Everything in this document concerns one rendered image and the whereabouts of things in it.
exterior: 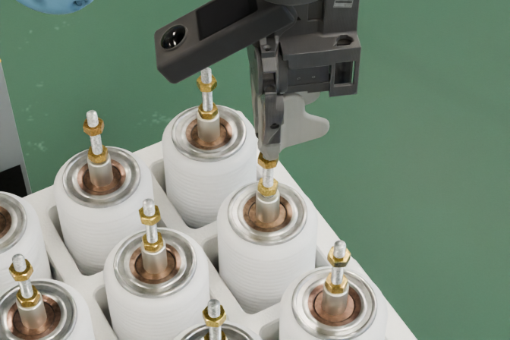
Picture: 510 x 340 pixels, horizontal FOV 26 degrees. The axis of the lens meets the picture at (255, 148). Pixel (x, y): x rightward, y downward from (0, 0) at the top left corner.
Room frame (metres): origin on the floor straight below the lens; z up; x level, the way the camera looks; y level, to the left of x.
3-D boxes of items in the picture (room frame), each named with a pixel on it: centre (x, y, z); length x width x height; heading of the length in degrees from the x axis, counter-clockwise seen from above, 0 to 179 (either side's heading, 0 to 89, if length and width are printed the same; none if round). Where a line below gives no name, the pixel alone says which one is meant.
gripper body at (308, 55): (0.65, -0.03, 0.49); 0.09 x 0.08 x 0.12; 99
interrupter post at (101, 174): (0.69, 0.15, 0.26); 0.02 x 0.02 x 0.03
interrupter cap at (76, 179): (0.69, 0.15, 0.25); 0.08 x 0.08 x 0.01
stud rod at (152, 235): (0.59, 0.09, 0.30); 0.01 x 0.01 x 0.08
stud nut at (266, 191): (0.65, -0.01, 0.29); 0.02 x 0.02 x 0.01; 15
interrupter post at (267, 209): (0.65, -0.01, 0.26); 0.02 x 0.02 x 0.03
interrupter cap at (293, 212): (0.65, -0.01, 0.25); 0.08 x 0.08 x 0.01
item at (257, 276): (0.65, -0.01, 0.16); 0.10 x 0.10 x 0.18
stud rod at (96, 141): (0.69, 0.15, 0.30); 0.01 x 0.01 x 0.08
